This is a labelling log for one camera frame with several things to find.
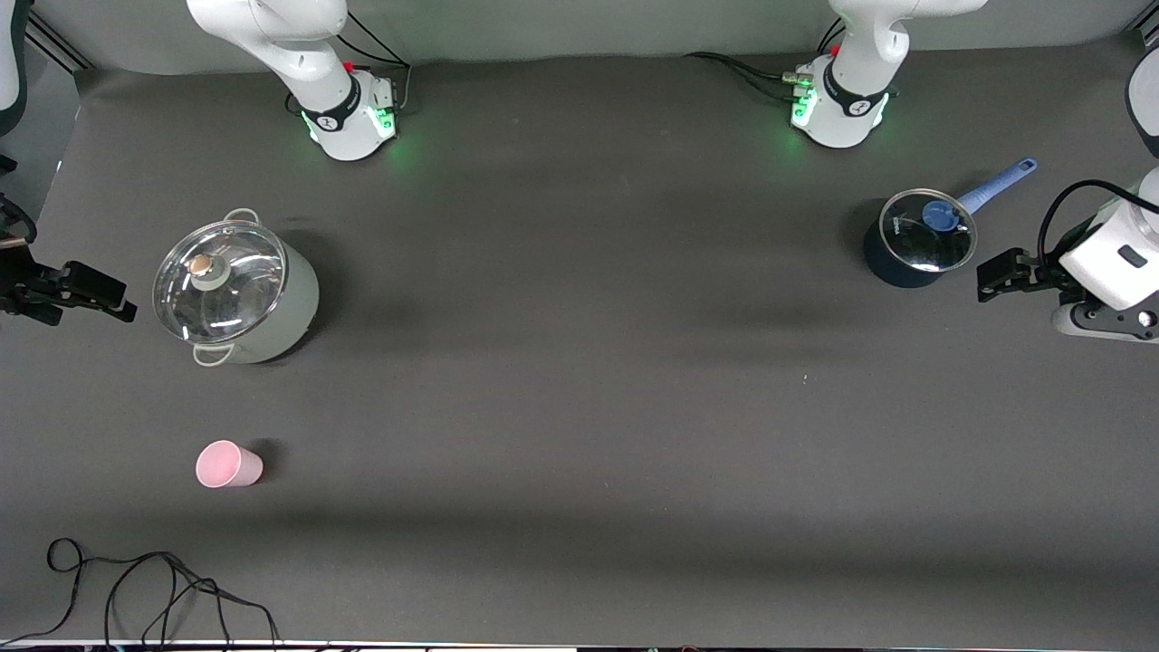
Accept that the pink plastic cup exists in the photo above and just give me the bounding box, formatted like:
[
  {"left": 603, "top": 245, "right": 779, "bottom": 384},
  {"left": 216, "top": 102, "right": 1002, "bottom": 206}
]
[{"left": 196, "top": 440, "right": 264, "bottom": 489}]

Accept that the glass lid with blue knob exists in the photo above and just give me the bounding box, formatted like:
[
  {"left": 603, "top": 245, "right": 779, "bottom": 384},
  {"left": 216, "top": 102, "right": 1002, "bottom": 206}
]
[{"left": 879, "top": 188, "right": 978, "bottom": 273}]

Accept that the dark blue saucepan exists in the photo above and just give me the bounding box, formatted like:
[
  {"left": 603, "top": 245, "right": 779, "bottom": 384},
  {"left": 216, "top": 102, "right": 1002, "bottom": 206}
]
[{"left": 863, "top": 158, "right": 1039, "bottom": 289}]

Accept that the glass lid with wooden knob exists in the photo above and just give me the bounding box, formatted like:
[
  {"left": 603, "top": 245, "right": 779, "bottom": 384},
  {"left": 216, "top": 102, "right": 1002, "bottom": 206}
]
[{"left": 152, "top": 220, "right": 288, "bottom": 345}]

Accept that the grey-green cooking pot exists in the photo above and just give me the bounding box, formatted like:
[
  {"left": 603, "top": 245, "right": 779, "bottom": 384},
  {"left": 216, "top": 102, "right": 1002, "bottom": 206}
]
[{"left": 152, "top": 208, "right": 321, "bottom": 367}]

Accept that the dark grey table mat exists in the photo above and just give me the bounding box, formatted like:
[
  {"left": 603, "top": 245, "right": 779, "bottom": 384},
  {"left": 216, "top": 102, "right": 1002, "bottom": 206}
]
[{"left": 0, "top": 32, "right": 1159, "bottom": 649}]

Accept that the thin black cable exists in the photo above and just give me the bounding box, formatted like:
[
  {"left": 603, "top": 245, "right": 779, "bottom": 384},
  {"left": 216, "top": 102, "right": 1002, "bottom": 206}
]
[
  {"left": 0, "top": 538, "right": 280, "bottom": 649},
  {"left": 103, "top": 551, "right": 229, "bottom": 649}
]

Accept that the black arm base cable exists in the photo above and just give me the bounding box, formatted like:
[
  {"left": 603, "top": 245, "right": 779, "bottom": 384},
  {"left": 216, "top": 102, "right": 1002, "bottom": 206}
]
[
  {"left": 328, "top": 16, "right": 414, "bottom": 115},
  {"left": 684, "top": 14, "right": 848, "bottom": 102}
]

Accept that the light table edge rail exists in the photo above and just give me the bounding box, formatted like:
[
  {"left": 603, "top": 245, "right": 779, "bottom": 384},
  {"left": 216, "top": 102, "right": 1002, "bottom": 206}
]
[{"left": 0, "top": 639, "right": 580, "bottom": 652}]

